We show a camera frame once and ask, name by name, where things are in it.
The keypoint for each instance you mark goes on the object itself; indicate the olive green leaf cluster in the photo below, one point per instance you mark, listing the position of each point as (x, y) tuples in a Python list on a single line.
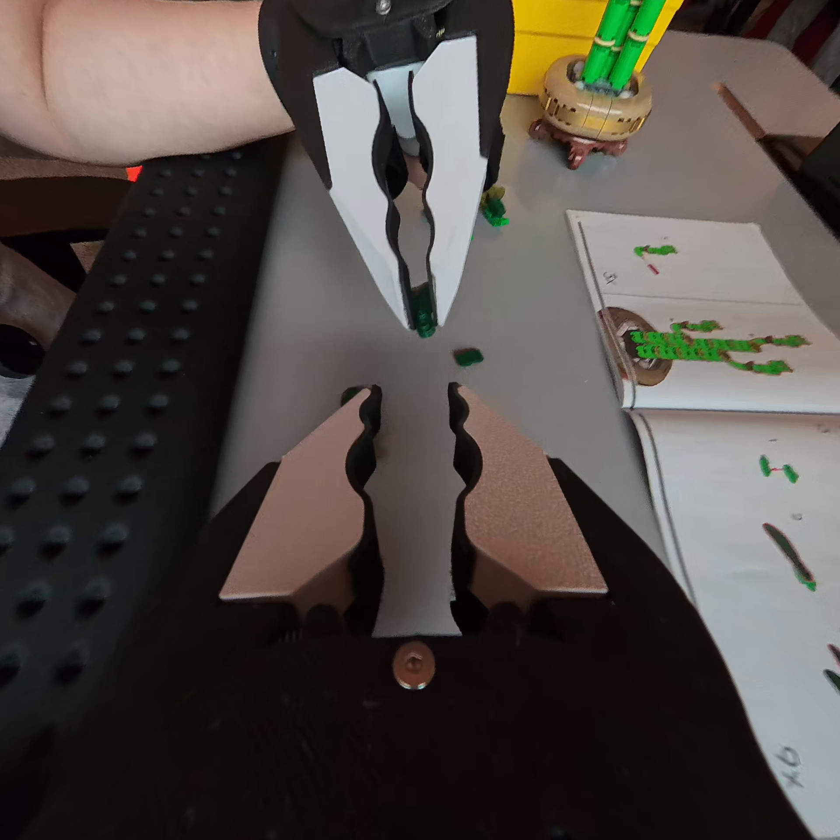
[(495, 211)]

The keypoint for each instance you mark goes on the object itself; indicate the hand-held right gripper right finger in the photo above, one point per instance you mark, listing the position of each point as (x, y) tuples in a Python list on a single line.
[(531, 525)]

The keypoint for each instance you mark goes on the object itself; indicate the toy bamboo plant model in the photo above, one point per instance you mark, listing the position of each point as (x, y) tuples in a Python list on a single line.
[(594, 98)]

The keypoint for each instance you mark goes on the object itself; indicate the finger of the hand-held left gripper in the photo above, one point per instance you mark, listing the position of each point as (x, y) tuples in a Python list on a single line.
[(456, 164), (351, 164)]

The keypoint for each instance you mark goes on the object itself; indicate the building instruction booklet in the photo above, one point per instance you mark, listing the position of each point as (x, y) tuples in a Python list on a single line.
[(709, 275)]

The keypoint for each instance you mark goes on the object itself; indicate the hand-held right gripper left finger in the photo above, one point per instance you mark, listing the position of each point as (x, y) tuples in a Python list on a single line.
[(295, 525)]

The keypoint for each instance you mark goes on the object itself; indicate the yellow plastic bin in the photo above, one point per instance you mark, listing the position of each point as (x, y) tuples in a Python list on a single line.
[(538, 52)]

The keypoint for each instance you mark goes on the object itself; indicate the dark green clip piece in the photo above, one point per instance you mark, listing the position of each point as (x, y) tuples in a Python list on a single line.
[(425, 315)]

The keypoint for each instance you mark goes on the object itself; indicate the black studded pad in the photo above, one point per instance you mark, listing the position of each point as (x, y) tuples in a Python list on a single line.
[(98, 394)]

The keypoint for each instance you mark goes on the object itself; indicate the black device with green lights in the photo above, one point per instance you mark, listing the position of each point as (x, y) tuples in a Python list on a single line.
[(827, 184)]

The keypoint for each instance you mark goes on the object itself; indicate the small dark green plate piece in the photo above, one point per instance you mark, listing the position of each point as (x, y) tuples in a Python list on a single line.
[(469, 357)]

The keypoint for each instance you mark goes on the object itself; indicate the person's left forearm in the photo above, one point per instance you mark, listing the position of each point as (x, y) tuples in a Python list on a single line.
[(131, 79)]

